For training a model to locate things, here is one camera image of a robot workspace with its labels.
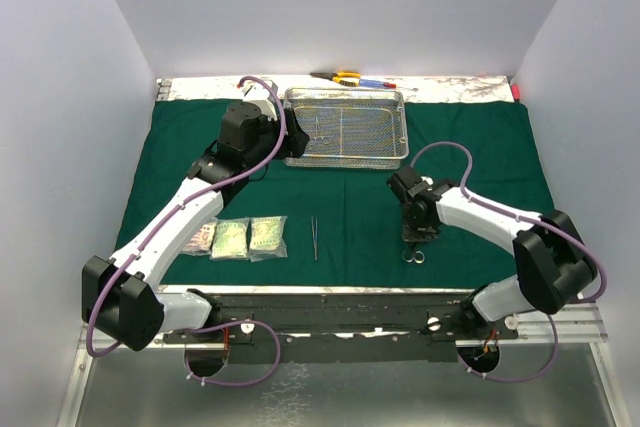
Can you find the steel forceps in tray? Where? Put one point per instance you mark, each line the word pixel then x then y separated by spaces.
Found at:
pixel 319 137

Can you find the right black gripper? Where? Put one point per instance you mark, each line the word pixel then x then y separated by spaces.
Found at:
pixel 411 235

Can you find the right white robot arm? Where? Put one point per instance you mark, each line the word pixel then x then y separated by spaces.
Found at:
pixel 552 267

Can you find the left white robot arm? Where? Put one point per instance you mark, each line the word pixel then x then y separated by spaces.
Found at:
pixel 119 294

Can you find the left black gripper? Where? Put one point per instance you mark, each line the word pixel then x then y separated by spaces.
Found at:
pixel 295 139

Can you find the metal mesh instrument tray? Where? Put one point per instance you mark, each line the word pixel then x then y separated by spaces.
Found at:
pixel 368 127

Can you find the pink instrument packet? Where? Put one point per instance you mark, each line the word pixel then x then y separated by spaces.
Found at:
pixel 201 242

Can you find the steel surgical scissors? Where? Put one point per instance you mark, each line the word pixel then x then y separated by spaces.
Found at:
pixel 413 254

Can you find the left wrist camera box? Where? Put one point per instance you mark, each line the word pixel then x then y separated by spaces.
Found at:
pixel 257 94

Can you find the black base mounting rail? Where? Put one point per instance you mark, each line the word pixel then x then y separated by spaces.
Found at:
pixel 349 327

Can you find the blue red pen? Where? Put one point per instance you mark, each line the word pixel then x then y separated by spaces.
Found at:
pixel 383 84

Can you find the green packet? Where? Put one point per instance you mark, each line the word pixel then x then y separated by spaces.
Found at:
pixel 267 238

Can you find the yellow handled pliers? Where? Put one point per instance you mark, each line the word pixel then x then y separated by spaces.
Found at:
pixel 346 79

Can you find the red marker at edge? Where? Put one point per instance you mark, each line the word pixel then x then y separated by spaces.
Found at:
pixel 515 93

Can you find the aluminium extrusion frame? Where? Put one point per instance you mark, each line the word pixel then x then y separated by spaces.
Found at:
pixel 121 296

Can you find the dark green surgical cloth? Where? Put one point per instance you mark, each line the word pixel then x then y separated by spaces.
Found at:
pixel 359 219

